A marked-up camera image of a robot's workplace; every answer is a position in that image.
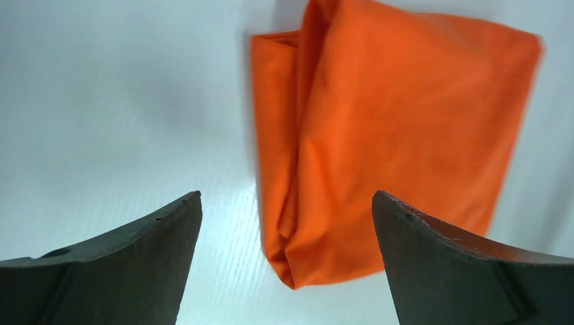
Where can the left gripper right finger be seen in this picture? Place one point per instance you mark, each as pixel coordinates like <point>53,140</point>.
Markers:
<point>441,274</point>

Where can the orange t-shirt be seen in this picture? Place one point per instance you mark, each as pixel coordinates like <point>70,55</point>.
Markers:
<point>364,97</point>

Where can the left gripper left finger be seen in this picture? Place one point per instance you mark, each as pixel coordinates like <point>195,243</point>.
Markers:
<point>134,274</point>

